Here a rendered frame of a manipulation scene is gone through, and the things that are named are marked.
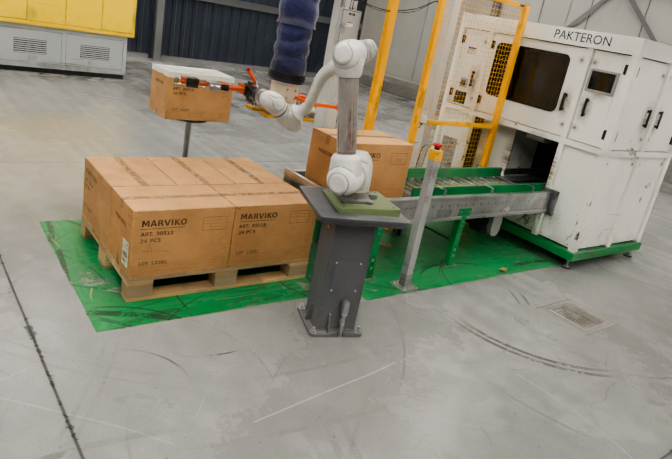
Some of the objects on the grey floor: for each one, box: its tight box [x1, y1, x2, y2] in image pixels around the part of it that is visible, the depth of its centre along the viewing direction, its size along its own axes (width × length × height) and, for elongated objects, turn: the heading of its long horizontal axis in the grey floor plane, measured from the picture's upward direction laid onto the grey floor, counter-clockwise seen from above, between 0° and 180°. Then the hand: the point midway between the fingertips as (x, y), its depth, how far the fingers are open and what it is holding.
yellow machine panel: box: [0, 0, 140, 79], centre depth 937 cm, size 222×91×248 cm, turn 98°
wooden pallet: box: [81, 213, 309, 302], centre depth 392 cm, size 120×100×14 cm
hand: (244, 89), depth 341 cm, fingers closed on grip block, 4 cm apart
